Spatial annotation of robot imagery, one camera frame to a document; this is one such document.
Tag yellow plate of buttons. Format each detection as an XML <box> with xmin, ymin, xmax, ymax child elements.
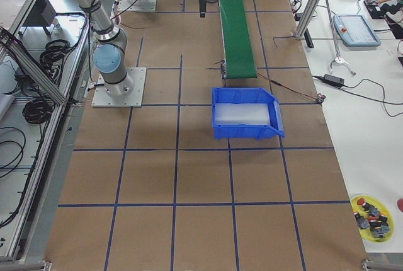
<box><xmin>351</xmin><ymin>195</ymin><xmax>394</xmax><ymax>243</ymax></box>

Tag green conveyor belt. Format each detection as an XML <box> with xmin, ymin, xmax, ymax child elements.
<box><xmin>219</xmin><ymin>0</ymin><xmax>258</xmax><ymax>79</ymax></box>

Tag blue bin right side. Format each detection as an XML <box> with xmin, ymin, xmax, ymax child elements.
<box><xmin>212</xmin><ymin>87</ymin><xmax>285</xmax><ymax>140</ymax></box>

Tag grabber reacher tool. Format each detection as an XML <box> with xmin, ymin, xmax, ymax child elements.
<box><xmin>325</xmin><ymin>0</ymin><xmax>356</xmax><ymax>76</ymax></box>

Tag teach pendant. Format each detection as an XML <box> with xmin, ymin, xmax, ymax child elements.
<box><xmin>332</xmin><ymin>14</ymin><xmax>381</xmax><ymax>47</ymax></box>

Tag black power adapter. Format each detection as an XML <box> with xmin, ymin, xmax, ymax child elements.
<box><xmin>322</xmin><ymin>74</ymin><xmax>344</xmax><ymax>88</ymax></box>

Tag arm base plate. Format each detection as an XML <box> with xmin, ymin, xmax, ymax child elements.
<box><xmin>117</xmin><ymin>0</ymin><xmax>157</xmax><ymax>13</ymax></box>
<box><xmin>91</xmin><ymin>67</ymin><xmax>147</xmax><ymax>108</ymax></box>

